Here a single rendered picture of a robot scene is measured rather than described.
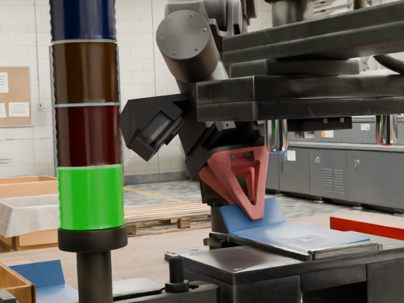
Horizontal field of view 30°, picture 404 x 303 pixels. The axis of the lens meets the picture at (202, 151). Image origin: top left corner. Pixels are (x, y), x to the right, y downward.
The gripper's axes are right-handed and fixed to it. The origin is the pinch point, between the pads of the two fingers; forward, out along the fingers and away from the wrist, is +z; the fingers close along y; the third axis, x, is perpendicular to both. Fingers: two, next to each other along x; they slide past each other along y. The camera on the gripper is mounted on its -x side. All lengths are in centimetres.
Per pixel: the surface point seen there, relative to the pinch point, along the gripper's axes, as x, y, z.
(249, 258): -8.0, 9.7, 6.9
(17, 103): 241, -915, -530
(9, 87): 233, -904, -553
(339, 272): -1.5, 12.3, 10.6
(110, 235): -26.0, 27.5, 8.2
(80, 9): -26.0, 33.5, -2.9
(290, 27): -4.4, 23.0, -7.6
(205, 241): -5.6, -1.6, 1.4
